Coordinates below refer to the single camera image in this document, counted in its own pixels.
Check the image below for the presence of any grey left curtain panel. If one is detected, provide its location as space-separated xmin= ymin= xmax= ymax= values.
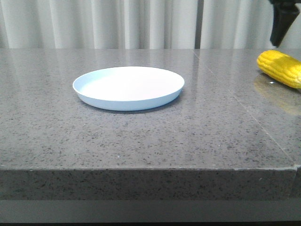
xmin=0 ymin=0 xmax=202 ymax=49

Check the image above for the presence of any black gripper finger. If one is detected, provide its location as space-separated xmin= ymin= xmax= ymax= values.
xmin=269 ymin=0 xmax=301 ymax=47

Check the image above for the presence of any yellow corn cob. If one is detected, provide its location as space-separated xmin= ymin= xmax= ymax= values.
xmin=257 ymin=49 xmax=301 ymax=89

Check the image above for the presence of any grey curtain panel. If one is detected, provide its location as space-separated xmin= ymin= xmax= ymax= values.
xmin=199 ymin=0 xmax=301 ymax=49
xmin=0 ymin=0 xmax=202 ymax=49

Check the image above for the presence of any light blue round plate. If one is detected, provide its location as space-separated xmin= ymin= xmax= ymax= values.
xmin=72 ymin=66 xmax=185 ymax=111

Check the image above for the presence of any grey right curtain panel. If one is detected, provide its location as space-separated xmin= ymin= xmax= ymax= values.
xmin=199 ymin=0 xmax=301 ymax=49

